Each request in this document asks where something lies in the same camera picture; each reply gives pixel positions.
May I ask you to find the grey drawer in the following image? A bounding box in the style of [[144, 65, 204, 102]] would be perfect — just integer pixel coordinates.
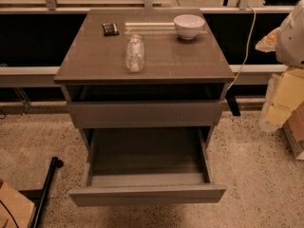
[[69, 127, 225, 206], [66, 102, 222, 128]]

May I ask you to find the grey top drawer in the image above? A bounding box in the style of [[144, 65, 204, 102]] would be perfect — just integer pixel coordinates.
[[66, 102, 222, 128]]

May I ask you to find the white power cable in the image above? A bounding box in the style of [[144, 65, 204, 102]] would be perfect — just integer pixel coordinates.
[[225, 4, 257, 93]]

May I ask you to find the brown cardboard box right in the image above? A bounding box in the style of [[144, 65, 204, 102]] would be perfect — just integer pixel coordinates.
[[259, 68, 304, 161]]

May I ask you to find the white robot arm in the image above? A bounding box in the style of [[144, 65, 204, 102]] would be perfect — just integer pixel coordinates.
[[256, 0, 304, 68]]

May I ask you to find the brown cardboard box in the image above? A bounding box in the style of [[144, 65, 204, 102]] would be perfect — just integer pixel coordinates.
[[0, 180, 34, 228], [259, 68, 304, 161]]

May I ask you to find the small black snack pack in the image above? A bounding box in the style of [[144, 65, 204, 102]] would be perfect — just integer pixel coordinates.
[[102, 23, 119, 36]]

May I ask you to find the brown cardboard box left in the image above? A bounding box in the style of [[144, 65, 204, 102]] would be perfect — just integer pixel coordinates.
[[0, 180, 34, 228]]

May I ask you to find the black metal stand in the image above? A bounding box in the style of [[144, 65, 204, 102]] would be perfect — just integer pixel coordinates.
[[20, 157, 64, 228]]

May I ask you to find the white ceramic bowl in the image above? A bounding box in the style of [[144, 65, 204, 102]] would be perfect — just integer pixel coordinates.
[[174, 14, 205, 40]]

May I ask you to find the clear plastic water bottle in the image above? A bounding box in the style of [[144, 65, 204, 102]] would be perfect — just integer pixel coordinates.
[[125, 34, 145, 72]]

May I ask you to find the grey drawer cabinet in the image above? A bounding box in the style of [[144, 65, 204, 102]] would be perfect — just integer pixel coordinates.
[[54, 9, 234, 145]]

